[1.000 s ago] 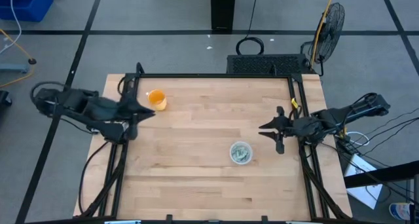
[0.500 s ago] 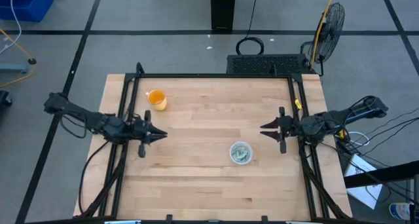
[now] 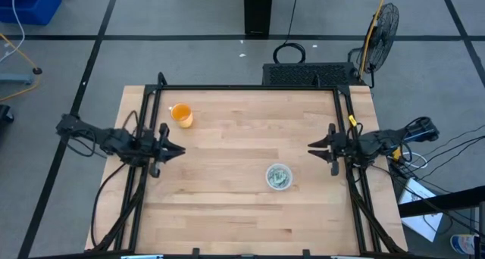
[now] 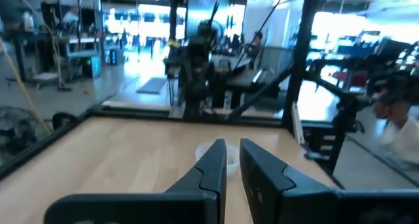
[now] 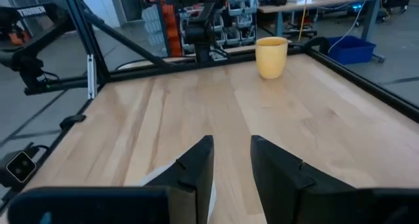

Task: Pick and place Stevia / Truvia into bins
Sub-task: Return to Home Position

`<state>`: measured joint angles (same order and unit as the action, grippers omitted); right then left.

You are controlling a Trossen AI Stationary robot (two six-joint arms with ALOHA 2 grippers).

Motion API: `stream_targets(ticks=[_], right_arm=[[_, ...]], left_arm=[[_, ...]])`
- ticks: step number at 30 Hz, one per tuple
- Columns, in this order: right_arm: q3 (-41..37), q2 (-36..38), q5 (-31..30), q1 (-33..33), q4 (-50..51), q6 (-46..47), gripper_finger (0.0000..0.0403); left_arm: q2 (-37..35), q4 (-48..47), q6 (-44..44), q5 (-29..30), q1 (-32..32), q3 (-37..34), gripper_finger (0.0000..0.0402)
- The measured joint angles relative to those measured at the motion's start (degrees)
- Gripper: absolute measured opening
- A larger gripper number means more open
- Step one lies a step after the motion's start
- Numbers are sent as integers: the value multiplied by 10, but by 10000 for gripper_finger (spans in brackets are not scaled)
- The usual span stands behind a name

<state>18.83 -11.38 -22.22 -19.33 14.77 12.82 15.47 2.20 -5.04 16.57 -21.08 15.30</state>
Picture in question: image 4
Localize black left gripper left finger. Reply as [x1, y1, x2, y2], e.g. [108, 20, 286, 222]
[165, 138, 228, 224]

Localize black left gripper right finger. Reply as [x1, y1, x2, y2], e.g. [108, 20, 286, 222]
[239, 138, 338, 224]

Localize clear plastic cup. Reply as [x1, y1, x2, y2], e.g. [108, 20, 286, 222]
[194, 140, 242, 179]

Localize black desk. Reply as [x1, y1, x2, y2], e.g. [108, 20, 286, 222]
[225, 68, 282, 110]

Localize person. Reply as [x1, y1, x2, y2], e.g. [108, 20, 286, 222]
[373, 98, 419, 168]
[62, 6, 81, 31]
[248, 32, 266, 69]

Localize grey workbench cart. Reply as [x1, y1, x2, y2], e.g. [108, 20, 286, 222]
[64, 37, 102, 79]

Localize person's hand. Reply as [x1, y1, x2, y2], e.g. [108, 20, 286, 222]
[373, 101, 399, 120]

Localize white low step stool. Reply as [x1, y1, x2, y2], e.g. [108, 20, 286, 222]
[31, 71, 60, 89]

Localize black floor fan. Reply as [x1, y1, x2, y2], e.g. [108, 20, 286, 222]
[0, 105, 50, 168]

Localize black aluminium table frame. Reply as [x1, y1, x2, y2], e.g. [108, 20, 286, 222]
[0, 0, 348, 182]

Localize yellow cable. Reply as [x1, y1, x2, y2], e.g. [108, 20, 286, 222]
[0, 37, 53, 136]

